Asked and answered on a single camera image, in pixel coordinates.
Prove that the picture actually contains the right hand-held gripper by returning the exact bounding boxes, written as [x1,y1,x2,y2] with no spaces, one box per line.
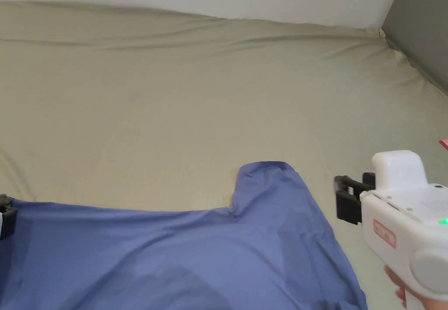
[334,150,448,310]

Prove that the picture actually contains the blue shirt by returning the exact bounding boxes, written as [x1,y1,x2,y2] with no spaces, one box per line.
[0,161,368,310]

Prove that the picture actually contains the person's right hand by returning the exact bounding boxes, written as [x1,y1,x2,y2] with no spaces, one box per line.
[384,264,448,310]

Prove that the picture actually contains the grey padded headboard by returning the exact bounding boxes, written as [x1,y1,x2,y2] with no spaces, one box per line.
[380,0,448,97]

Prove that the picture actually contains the bed with beige sheet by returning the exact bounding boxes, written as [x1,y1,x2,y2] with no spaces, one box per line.
[0,1,448,310]

